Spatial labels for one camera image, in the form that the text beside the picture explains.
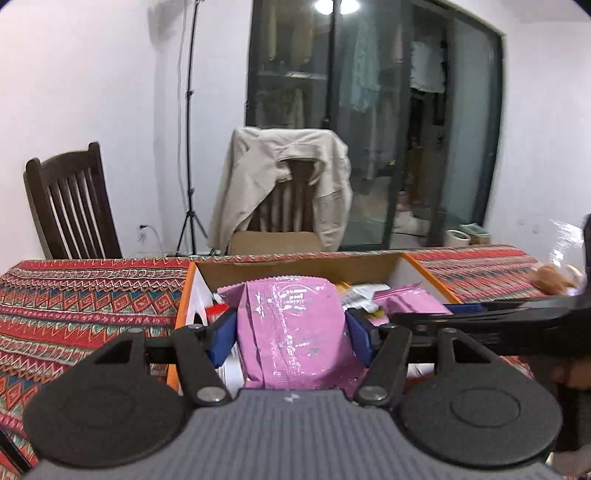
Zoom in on white gold snack packet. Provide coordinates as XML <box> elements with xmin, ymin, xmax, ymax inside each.
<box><xmin>336</xmin><ymin>281</ymin><xmax>391</xmax><ymax>311</ymax></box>

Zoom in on pink snack packet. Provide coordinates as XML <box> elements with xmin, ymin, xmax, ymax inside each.
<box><xmin>372</xmin><ymin>283</ymin><xmax>454</xmax><ymax>317</ymax></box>
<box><xmin>217</xmin><ymin>275</ymin><xmax>366</xmax><ymax>400</ymax></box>

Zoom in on beige jacket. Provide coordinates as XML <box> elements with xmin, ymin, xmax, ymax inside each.
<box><xmin>207</xmin><ymin>126</ymin><xmax>354</xmax><ymax>254</ymax></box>

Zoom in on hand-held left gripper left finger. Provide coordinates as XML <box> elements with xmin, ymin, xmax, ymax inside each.
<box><xmin>95</xmin><ymin>307</ymin><xmax>239</xmax><ymax>407</ymax></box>

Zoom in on brown wooden chair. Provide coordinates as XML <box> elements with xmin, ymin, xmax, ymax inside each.
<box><xmin>228</xmin><ymin>159</ymin><xmax>325</xmax><ymax>256</ymax></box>

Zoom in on clear bread packet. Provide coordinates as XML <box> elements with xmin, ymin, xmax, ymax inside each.
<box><xmin>526</xmin><ymin>220</ymin><xmax>588</xmax><ymax>297</ymax></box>

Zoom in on white hanging garment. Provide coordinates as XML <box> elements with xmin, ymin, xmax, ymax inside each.
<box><xmin>409</xmin><ymin>40</ymin><xmax>447</xmax><ymax>94</ymax></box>

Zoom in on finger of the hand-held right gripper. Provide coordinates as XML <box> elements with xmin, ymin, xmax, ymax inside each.
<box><xmin>444</xmin><ymin>292</ymin><xmax>591</xmax><ymax>315</ymax></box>
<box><xmin>390</xmin><ymin>308</ymin><xmax>591</xmax><ymax>357</ymax></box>

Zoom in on person's right hand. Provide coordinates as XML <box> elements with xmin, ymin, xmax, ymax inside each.
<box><xmin>551</xmin><ymin>356</ymin><xmax>591</xmax><ymax>391</ymax></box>

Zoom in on orange cardboard box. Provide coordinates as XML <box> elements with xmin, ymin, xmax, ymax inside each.
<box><xmin>167</xmin><ymin>250</ymin><xmax>484</xmax><ymax>398</ymax></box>

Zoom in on small pale green box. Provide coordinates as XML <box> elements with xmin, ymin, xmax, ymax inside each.
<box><xmin>460</xmin><ymin>223</ymin><xmax>493</xmax><ymax>245</ymax></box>

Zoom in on glass sliding door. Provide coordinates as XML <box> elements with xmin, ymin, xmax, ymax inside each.
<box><xmin>246</xmin><ymin>0</ymin><xmax>505</xmax><ymax>253</ymax></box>

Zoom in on dark wooden chair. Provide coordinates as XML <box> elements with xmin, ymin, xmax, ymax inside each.
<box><xmin>24</xmin><ymin>142</ymin><xmax>123</xmax><ymax>260</ymax></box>

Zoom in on light blue hanging garment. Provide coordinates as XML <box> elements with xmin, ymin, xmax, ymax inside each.
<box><xmin>350</xmin><ymin>17</ymin><xmax>382</xmax><ymax>112</ymax></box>

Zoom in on red white snack packet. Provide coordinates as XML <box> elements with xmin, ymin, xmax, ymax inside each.
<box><xmin>207</xmin><ymin>294</ymin><xmax>232</xmax><ymax>326</ymax></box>

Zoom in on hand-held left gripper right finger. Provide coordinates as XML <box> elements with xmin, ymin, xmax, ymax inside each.
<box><xmin>345</xmin><ymin>307</ymin><xmax>505</xmax><ymax>409</ymax></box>

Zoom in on black light stand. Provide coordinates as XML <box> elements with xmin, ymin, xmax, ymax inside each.
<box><xmin>174</xmin><ymin>0</ymin><xmax>216</xmax><ymax>257</ymax></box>

